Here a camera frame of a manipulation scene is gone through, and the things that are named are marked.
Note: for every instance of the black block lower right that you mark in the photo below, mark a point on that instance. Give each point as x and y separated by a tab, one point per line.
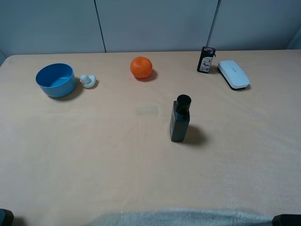
287	220

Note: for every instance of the white rubber duck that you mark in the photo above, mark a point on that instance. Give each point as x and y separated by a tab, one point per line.
87	81

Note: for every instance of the grey cloth at table edge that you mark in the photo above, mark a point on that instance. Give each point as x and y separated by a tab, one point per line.
182	217

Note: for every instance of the black pump bottle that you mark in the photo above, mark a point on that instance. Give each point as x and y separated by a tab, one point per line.
180	118

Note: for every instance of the orange fruit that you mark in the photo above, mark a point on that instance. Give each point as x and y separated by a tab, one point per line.
141	67

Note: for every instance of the small black labelled box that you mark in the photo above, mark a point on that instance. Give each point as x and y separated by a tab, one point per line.
206	58

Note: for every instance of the white whiteboard eraser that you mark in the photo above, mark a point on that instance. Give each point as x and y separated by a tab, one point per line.
233	74

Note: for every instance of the blue plastic bowl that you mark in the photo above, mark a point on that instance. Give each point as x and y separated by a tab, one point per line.
56	80

